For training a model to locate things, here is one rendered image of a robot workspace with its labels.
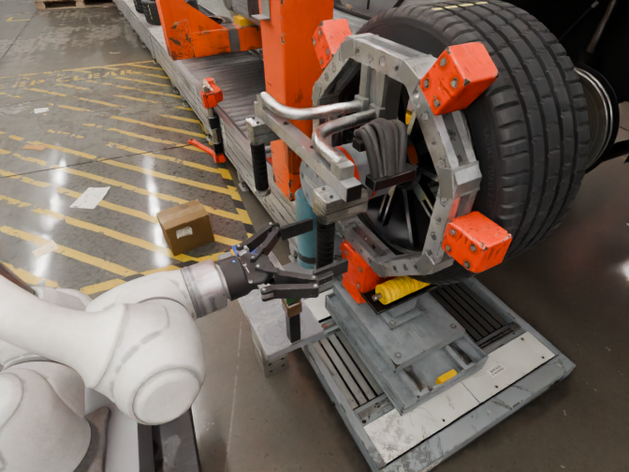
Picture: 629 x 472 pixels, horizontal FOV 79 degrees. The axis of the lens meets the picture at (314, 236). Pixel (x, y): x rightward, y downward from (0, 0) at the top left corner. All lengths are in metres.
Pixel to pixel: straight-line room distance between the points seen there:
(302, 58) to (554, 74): 0.65
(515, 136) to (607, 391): 1.26
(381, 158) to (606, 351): 1.47
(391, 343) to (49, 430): 0.94
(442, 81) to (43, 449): 0.94
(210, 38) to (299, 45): 1.99
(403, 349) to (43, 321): 1.06
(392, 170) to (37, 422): 0.75
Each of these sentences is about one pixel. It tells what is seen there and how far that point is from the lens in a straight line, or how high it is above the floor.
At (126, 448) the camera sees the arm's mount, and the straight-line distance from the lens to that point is 1.04.
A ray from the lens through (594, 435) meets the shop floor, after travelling 1.70.
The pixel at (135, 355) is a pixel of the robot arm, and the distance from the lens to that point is 0.48.
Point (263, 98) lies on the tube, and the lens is 0.90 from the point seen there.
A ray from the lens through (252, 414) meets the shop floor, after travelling 1.46.
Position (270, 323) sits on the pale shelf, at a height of 0.45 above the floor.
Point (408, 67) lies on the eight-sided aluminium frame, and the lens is 0.75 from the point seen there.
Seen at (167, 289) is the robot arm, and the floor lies 0.89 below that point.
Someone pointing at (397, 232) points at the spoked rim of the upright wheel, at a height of 0.61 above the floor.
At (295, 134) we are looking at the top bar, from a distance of 0.79.
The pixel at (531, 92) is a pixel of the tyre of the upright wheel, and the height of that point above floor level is 1.08.
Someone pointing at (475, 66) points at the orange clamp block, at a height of 1.14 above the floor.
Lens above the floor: 1.32
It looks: 41 degrees down
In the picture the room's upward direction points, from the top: straight up
